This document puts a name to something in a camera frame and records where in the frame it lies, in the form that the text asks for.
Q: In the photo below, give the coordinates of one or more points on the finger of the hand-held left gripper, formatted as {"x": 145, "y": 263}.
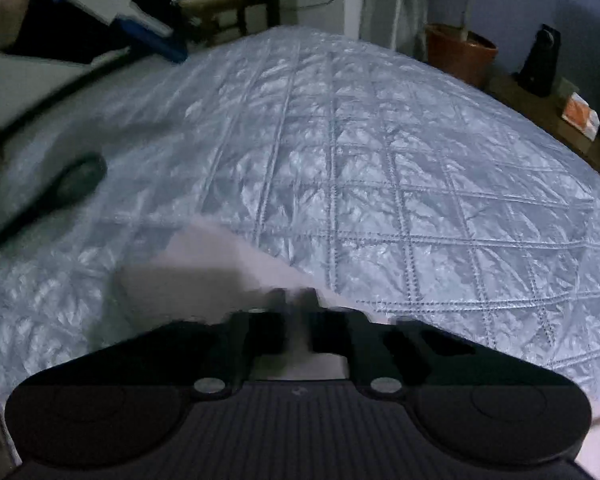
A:
{"x": 155, "y": 42}

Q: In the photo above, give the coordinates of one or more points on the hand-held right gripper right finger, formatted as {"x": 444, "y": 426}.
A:
{"x": 325, "y": 327}

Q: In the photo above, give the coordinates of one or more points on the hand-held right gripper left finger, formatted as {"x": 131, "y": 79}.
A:
{"x": 275, "y": 322}

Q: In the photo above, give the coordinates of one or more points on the light pink garment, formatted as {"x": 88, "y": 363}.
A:
{"x": 205, "y": 270}

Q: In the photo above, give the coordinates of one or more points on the silver quilted bedspread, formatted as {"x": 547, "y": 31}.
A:
{"x": 380, "y": 185}

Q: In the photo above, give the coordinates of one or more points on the pale grey curtain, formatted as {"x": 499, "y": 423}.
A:
{"x": 390, "y": 5}

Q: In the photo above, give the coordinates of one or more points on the potted tree in terracotta pot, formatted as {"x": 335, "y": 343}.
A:
{"x": 460, "y": 57}

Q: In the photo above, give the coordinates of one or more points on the dark wooden low cabinet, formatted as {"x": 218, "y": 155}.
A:
{"x": 545, "y": 115}

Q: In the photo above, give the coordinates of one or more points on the orange tissue pack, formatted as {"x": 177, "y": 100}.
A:
{"x": 580, "y": 112}

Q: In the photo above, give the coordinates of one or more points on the black speaker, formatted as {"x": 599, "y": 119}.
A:
{"x": 540, "y": 65}

